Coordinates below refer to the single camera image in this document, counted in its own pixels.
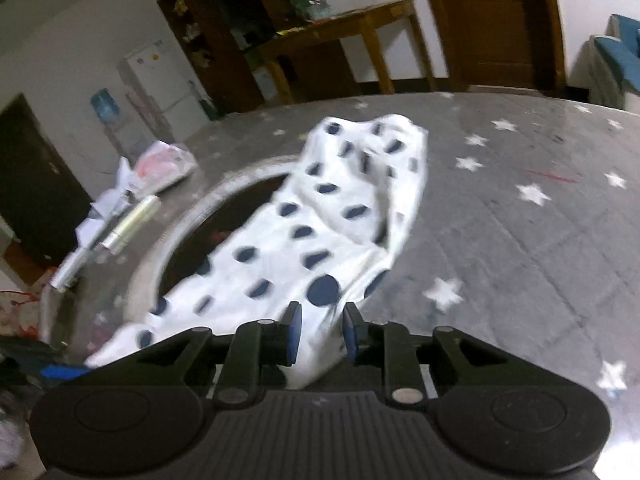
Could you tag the glass jar on table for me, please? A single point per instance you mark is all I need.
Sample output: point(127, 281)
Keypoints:
point(312, 10)

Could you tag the dark wooden shelf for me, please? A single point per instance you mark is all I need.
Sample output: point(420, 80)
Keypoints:
point(221, 39)

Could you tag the white polka dot garment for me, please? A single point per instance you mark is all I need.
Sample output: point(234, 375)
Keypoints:
point(327, 237)

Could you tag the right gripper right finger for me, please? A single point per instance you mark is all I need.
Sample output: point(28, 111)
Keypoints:
point(449, 355)

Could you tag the built-in induction cooker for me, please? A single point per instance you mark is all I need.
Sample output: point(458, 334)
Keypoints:
point(181, 249)

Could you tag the white refrigerator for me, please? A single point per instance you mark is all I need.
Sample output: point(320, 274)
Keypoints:
point(168, 102)

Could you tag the blue water bottle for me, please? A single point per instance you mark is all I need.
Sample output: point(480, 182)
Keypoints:
point(105, 107)

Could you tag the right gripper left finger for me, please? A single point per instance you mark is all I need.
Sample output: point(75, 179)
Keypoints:
point(227, 369)

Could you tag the silver cylinder bottle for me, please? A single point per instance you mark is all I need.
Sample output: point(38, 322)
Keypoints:
point(132, 222)

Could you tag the grey star tablecloth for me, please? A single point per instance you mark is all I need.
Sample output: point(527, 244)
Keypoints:
point(527, 237)

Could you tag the brown wooden door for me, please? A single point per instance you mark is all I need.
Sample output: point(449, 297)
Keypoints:
point(502, 43)

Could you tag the pink tissue pack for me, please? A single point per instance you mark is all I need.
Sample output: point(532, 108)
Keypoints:
point(158, 167)

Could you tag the blue sofa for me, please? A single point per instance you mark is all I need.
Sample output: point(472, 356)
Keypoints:
point(614, 66)

